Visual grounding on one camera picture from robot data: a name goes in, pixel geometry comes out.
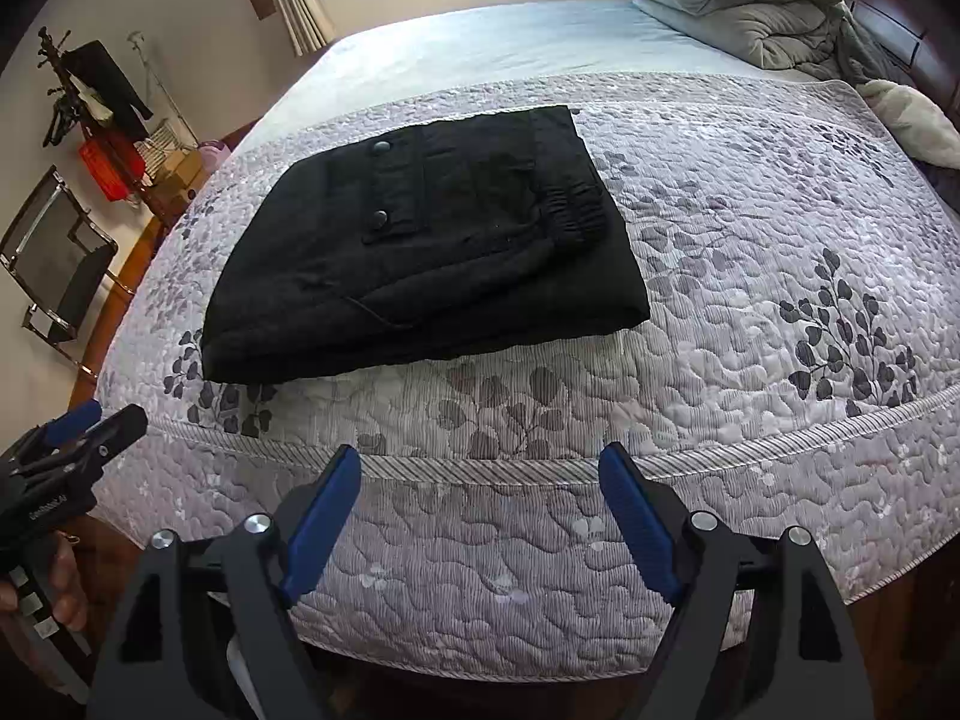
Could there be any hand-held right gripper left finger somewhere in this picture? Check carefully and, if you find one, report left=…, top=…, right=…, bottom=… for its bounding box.
left=88, top=444, right=362, bottom=720

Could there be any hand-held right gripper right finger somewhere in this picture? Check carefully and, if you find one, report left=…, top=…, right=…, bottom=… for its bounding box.
left=598, top=441, right=875, bottom=720

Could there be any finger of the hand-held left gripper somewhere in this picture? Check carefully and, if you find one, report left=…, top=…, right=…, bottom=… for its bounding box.
left=0, top=399, right=104, bottom=467
left=15, top=403, right=149, bottom=478

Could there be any black jacket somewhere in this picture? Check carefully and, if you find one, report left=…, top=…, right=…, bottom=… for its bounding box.
left=199, top=105, right=652, bottom=385

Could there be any person's left hand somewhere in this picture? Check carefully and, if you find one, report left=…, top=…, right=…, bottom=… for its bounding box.
left=43, top=534, right=92, bottom=635

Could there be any black folding chair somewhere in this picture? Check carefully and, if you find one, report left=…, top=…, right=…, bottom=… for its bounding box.
left=0, top=165, right=137, bottom=377

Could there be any red bag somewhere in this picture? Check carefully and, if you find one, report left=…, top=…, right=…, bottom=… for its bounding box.
left=79, top=133, right=148, bottom=203

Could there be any cardboard box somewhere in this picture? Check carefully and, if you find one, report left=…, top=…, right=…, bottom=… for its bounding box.
left=146, top=150, right=208, bottom=220

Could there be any floral quilted bedspread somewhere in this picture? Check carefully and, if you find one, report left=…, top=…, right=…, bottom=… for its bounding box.
left=90, top=73, right=960, bottom=672

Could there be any black hanging garment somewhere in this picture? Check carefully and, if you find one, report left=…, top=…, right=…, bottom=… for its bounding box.
left=64, top=41, right=155, bottom=140

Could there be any wooden coat rack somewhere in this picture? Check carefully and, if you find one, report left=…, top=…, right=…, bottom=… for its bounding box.
left=36, top=26, right=98, bottom=151

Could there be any white fleece blanket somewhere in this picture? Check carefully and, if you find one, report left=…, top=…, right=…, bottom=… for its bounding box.
left=855, top=79, right=960, bottom=170

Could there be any light blue bed sheet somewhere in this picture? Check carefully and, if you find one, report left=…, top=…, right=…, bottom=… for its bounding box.
left=240, top=0, right=796, bottom=166

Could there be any grey comforter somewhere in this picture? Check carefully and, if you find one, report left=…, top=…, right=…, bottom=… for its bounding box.
left=630, top=0, right=863, bottom=73

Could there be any wooden headboard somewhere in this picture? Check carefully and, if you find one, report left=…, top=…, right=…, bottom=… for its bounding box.
left=795, top=0, right=960, bottom=115

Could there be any white wire rack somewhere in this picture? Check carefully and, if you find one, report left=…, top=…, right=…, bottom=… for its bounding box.
left=127, top=30, right=200, bottom=190

